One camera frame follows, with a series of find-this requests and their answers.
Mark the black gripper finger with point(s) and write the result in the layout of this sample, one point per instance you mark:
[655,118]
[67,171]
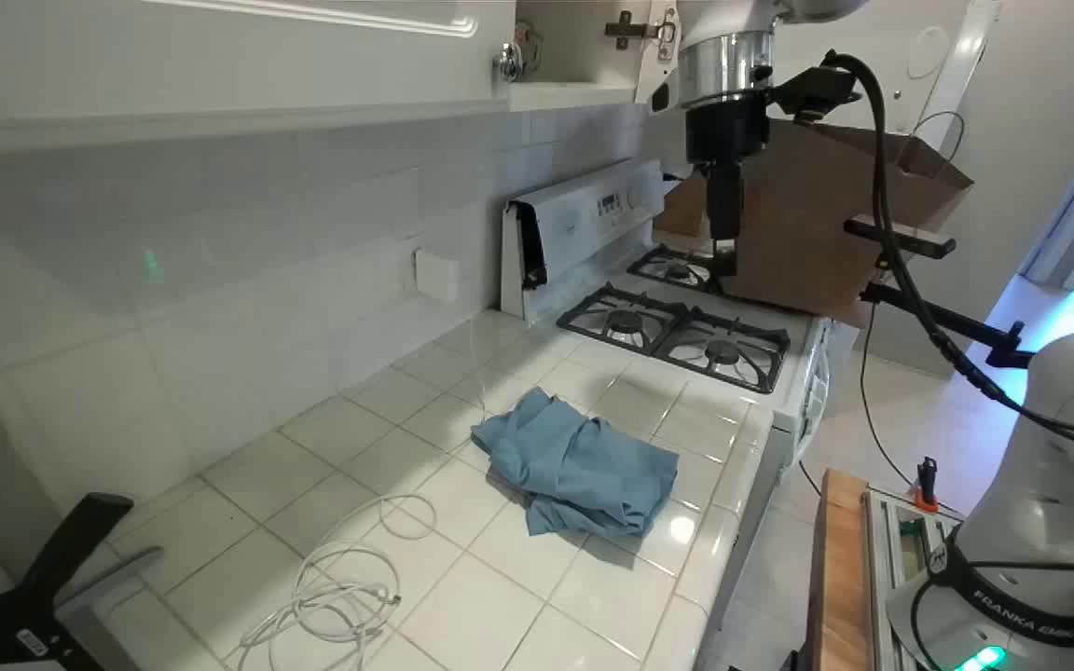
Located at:
[733,258]
[720,258]

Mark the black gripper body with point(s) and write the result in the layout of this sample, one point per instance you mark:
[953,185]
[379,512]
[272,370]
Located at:
[717,138]

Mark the white cabinet door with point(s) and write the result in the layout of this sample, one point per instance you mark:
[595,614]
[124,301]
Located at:
[595,41]
[101,72]

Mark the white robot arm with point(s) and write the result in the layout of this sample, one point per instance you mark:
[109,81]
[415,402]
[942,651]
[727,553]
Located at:
[1001,585]

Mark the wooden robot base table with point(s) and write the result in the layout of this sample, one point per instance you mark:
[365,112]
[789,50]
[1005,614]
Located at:
[842,590]

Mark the brown cardboard box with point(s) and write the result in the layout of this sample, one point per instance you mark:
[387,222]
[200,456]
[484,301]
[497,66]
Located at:
[800,192]

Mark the white gas stove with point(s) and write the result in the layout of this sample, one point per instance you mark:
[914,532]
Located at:
[585,253]

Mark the blue folded cloth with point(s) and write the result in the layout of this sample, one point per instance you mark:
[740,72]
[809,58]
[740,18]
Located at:
[575,469]

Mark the white wall outlet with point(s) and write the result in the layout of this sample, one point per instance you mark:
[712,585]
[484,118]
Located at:
[433,276]

